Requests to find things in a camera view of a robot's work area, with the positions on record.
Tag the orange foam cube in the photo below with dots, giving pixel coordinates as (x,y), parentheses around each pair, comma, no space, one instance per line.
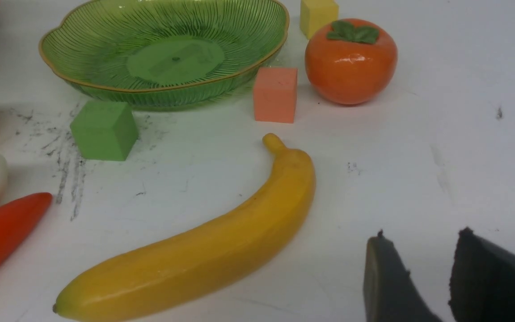
(275,93)

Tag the yellow plastic banana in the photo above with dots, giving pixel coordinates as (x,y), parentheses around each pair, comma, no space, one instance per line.
(204,259)

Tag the green foam cube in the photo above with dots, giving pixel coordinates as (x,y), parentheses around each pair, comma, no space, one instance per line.
(104,131)

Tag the green ribbed glass plate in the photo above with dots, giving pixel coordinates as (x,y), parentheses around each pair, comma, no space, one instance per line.
(165,54)

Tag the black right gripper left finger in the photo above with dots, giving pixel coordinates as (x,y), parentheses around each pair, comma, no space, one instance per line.
(388,290)

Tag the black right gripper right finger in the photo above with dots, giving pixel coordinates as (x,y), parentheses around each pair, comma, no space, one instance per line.
(482,281)

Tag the yellow foam cube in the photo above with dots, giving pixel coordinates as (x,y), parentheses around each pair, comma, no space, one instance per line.
(315,14)

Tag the orange plastic persimmon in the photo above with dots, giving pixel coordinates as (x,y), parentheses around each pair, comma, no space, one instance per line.
(350,61)

